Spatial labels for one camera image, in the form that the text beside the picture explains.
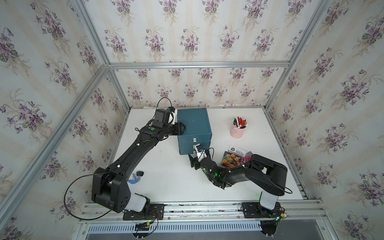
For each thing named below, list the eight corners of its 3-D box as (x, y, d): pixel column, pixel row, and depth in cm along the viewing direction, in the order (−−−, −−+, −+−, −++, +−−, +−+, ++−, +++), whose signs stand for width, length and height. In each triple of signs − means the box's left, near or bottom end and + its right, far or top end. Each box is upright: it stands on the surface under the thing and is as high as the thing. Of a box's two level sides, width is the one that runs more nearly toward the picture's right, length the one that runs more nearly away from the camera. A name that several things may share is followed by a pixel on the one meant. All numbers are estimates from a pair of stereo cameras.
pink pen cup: (231, 139, 103) (234, 129, 95) (229, 132, 107) (233, 123, 99) (241, 139, 104) (245, 129, 95) (239, 132, 107) (244, 123, 99)
